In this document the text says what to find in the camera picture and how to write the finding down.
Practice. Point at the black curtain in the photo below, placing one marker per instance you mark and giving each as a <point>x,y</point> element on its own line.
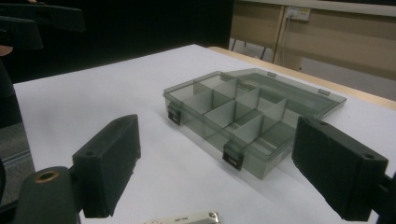
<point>140,28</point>

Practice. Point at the white wall socket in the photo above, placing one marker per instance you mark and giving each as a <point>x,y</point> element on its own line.
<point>298,13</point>

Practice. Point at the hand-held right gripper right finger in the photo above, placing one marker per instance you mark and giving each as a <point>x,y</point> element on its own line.
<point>336,168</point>

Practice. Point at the wooden panel counter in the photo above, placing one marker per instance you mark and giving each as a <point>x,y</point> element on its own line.
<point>342,40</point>

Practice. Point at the thin black stand leg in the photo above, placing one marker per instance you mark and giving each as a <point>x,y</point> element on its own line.
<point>234,44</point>
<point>263,53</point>

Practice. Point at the clear grey compartment box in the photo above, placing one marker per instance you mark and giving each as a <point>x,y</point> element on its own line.
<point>236,121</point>

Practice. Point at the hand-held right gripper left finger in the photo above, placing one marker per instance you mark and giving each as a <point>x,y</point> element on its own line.
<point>106,165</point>

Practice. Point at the small white label packet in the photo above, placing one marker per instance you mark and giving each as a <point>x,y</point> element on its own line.
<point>183,219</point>

